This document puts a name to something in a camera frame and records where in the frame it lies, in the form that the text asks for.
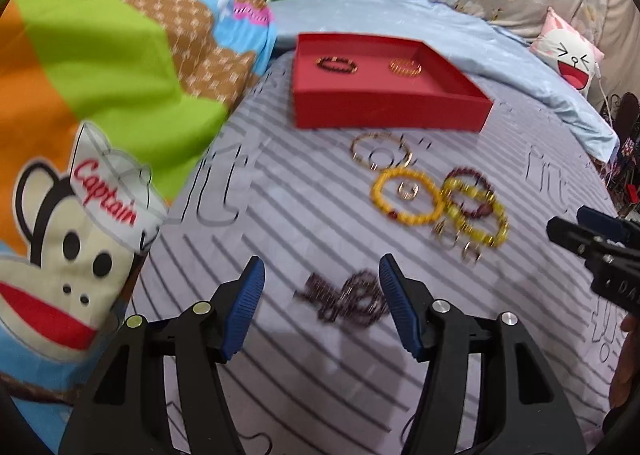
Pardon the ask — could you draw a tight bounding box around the dark red bead bracelet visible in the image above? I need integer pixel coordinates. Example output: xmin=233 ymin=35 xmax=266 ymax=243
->
xmin=442 ymin=165 xmax=497 ymax=221

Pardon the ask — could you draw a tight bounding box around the yellow stone bead bracelet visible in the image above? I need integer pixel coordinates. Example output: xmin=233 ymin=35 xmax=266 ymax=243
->
xmin=441 ymin=177 xmax=511 ymax=251

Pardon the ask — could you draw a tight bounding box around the orange bead bracelet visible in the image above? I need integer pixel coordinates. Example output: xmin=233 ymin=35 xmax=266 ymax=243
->
xmin=370 ymin=166 xmax=447 ymax=228

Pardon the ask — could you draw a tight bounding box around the dark purple bead strand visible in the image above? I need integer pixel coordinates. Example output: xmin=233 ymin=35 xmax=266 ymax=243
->
xmin=294 ymin=270 xmax=390 ymax=328

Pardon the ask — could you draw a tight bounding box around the gold chain bangle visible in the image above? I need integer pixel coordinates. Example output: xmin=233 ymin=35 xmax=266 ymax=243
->
xmin=388 ymin=58 xmax=422 ymax=78

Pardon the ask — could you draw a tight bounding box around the thin gold bangle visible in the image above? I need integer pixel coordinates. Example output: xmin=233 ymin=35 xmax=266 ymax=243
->
xmin=349 ymin=131 xmax=413 ymax=171

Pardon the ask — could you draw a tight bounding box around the dark brown bead bracelet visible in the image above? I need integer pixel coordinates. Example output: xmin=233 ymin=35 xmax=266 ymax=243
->
xmin=316 ymin=55 xmax=359 ymax=76

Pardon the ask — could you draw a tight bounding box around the person right hand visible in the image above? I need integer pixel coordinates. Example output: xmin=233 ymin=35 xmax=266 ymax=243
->
xmin=608 ymin=314 xmax=639 ymax=409

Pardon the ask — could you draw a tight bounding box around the dark bedside furniture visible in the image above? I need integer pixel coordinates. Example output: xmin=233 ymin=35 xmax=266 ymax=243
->
xmin=604 ymin=92 xmax=639 ymax=218

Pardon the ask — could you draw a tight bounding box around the pink rabbit face cushion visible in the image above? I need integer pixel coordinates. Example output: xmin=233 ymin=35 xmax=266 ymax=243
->
xmin=529 ymin=6 xmax=604 ymax=97

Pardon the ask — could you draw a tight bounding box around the light blue duvet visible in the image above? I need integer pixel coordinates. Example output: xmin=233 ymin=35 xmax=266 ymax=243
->
xmin=268 ymin=0 xmax=620 ymax=162

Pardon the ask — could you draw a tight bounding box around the white striped bed sheet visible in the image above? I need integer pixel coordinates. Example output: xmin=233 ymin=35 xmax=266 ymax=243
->
xmin=132 ymin=55 xmax=622 ymax=454

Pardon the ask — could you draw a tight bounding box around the red cardboard box tray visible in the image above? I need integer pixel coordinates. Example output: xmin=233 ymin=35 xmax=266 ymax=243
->
xmin=292 ymin=32 xmax=494 ymax=133

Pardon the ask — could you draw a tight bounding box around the cartoon monkey colourful blanket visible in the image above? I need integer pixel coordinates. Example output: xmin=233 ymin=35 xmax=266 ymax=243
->
xmin=1 ymin=0 xmax=276 ymax=452

